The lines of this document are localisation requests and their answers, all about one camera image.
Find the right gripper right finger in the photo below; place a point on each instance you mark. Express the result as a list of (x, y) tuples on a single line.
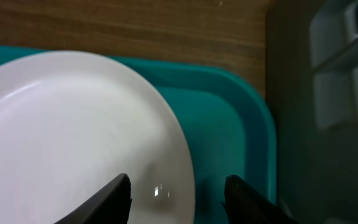
[(244, 205)]

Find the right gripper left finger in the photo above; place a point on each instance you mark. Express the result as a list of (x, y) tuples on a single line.
[(110, 205)]

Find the large white plate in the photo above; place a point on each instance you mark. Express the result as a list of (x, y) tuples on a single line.
[(70, 122)]

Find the grey dishwasher rack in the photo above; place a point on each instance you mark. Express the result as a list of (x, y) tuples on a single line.
[(312, 92)]

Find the teal serving tray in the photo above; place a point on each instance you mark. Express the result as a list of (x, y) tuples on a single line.
[(226, 124)]

